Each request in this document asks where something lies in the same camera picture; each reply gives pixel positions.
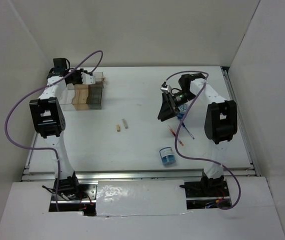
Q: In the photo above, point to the blue labelled tape roll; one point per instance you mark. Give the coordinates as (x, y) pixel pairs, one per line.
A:
(167, 156)

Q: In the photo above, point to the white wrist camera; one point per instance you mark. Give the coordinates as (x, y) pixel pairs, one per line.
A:
(88, 79)
(166, 88)

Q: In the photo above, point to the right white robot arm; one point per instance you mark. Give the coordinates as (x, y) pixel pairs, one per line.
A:
(220, 124)

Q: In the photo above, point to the yellow eraser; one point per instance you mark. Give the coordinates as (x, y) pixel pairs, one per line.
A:
(118, 128)

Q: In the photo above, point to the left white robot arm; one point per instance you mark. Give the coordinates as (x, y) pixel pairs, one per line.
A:
(49, 121)

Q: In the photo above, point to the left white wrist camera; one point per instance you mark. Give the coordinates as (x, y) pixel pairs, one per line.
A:
(88, 79)

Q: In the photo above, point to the blue ballpoint pen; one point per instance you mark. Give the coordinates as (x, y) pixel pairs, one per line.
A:
(184, 126)

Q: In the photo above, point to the red ballpoint pen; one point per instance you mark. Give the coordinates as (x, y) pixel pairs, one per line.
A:
(174, 134)

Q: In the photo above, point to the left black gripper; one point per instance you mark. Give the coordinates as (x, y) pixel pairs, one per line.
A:
(79, 71)

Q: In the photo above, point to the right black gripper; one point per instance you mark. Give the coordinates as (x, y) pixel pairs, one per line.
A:
(167, 110)

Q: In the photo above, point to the white foil cover sheet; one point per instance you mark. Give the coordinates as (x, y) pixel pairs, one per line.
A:
(140, 198)

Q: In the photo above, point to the aluminium front rail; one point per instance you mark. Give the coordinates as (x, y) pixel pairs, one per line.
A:
(29, 177)

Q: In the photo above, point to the blue patterned tape roll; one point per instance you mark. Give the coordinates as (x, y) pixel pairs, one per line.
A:
(182, 109)

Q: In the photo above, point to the clear compartment organizer box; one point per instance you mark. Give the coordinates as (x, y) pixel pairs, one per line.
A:
(83, 97)

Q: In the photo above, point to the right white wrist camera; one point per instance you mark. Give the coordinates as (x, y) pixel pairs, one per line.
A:
(166, 88)

